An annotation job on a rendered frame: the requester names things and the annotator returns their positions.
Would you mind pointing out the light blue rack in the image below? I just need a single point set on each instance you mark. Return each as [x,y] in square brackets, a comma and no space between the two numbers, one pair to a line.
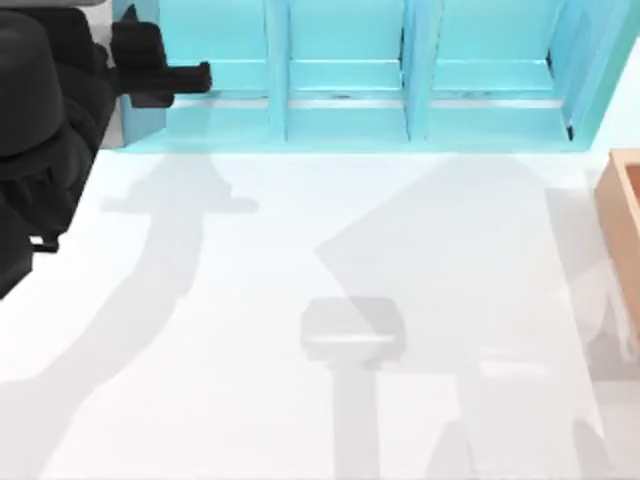
[350,75]

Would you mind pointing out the shallow salmon-coloured box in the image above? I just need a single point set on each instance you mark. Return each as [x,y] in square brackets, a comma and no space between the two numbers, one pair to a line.
[620,220]

